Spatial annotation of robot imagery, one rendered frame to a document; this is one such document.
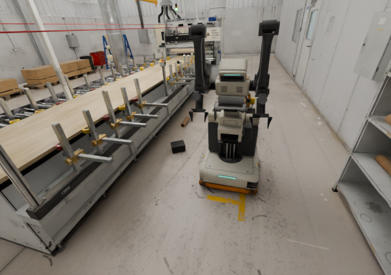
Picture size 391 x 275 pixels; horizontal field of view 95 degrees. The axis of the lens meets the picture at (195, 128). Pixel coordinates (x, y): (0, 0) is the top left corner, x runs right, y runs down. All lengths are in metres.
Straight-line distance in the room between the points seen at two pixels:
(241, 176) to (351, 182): 1.14
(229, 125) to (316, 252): 1.23
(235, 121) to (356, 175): 1.38
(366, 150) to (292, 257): 1.17
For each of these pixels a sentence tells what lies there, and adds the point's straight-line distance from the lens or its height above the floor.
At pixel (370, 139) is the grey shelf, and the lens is 2.24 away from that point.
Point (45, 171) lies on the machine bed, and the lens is 1.77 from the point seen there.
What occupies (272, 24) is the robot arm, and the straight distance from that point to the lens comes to 1.22.
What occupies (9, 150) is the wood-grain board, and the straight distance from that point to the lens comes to 1.89.
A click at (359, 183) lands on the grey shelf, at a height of 0.14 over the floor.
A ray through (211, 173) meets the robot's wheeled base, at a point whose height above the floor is 0.26.
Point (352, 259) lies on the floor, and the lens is 2.08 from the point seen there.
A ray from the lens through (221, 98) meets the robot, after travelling 1.54.
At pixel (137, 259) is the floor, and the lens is 1.86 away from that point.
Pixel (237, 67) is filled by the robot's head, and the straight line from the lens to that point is 1.44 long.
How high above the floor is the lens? 1.60
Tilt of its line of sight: 29 degrees down
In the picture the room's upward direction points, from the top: 4 degrees counter-clockwise
